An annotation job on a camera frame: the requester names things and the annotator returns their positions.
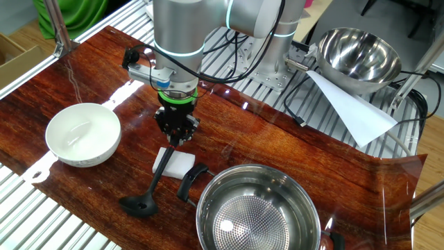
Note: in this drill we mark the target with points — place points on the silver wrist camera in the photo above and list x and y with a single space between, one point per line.
145 73

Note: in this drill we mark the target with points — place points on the open cardboard box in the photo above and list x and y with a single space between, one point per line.
17 66

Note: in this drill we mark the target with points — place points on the white sponge block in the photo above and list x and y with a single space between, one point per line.
180 163

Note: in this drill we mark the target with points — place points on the white ceramic bowl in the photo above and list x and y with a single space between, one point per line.
83 135

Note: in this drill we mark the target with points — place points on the aluminium frame post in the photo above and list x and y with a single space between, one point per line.
428 201
57 24
416 75

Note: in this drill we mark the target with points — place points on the stainless steel mixing bowl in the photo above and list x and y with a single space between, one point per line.
360 59

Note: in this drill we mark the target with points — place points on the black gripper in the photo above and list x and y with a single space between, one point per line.
177 118

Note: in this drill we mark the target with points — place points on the black ladle red tip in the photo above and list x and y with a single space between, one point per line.
161 170

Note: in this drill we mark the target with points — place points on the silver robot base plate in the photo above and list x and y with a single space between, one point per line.
277 81

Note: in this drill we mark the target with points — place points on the red brown woodgrain mat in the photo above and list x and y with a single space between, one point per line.
260 139

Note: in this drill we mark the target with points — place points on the aluminium frame rail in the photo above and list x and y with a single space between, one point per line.
24 80

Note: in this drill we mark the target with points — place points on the green cloth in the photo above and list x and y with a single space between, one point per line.
76 17

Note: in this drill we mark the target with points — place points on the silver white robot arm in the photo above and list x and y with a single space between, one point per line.
180 27

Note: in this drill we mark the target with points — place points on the white paper sheet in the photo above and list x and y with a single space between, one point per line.
354 111

